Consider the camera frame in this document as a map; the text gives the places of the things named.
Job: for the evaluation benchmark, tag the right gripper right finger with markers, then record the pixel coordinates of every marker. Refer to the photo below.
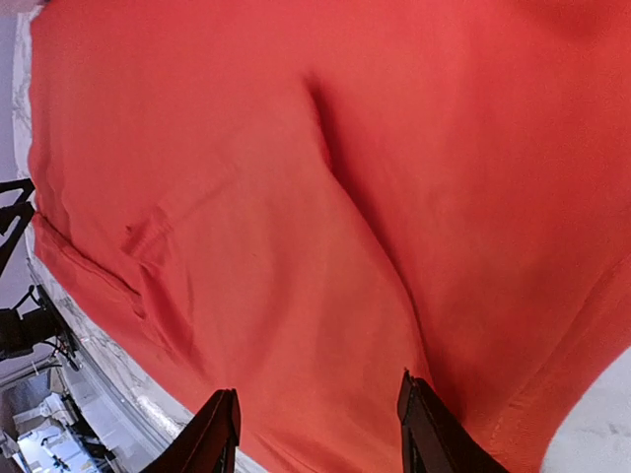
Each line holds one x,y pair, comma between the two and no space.
433,440

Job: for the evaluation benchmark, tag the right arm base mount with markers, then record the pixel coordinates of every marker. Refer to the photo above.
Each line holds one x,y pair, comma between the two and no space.
35,320

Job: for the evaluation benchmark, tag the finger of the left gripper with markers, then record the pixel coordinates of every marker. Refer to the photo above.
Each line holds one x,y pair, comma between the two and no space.
22,210

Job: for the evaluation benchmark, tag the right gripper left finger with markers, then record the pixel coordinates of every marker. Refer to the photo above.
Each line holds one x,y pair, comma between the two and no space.
209,442

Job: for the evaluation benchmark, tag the orange t-shirt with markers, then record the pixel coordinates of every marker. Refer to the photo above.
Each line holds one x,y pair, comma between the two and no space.
303,200

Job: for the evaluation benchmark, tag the aluminium front frame rail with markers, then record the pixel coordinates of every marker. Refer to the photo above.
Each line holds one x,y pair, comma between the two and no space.
130,413

